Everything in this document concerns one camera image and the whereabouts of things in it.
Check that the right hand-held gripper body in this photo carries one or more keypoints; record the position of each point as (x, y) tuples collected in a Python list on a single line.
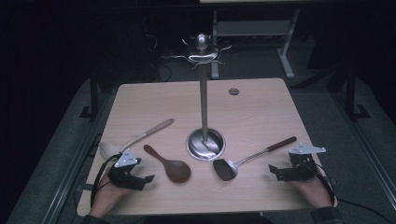
[(300, 171)]

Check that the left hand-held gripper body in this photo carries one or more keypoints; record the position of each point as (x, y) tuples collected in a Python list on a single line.
[(124, 177)]

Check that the brown wooden spoon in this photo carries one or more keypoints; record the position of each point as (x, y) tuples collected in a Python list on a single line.
[(176, 171)]

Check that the metal utensil rack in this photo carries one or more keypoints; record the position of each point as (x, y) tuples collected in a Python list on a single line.
[(204, 109)]

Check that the person's right hand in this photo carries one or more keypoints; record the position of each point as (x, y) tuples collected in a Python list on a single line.
[(314, 191)]

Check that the person's left hand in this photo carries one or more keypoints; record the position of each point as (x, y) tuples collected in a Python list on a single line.
[(106, 196)]

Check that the grey tape strip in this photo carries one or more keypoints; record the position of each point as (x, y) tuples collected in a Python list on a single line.
[(84, 187), (333, 180)]

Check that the black metal stand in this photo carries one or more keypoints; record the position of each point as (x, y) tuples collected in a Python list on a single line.
[(351, 93), (94, 99)]

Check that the aluminium frame rail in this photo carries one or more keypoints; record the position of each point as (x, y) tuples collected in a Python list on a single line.
[(367, 149), (74, 174)]

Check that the white metal table frame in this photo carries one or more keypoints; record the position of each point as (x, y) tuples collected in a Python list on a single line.
[(255, 28)]

